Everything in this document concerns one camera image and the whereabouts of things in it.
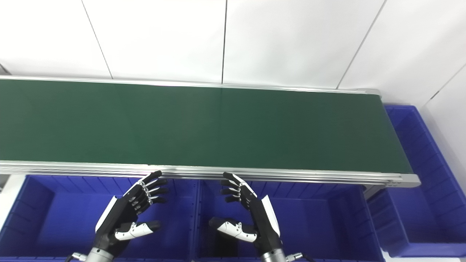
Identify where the blue plastic bin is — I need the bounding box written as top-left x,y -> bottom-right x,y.
0,175 -> 199,262
368,105 -> 466,258
195,179 -> 386,262

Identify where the green conveyor belt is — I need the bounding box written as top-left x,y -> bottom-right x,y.
0,75 -> 421,199
0,79 -> 414,174

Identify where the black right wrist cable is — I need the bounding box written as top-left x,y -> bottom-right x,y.
286,252 -> 316,262

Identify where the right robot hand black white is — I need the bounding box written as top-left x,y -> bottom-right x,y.
209,172 -> 284,256

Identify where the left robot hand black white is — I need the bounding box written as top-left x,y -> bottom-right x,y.
93,170 -> 170,257

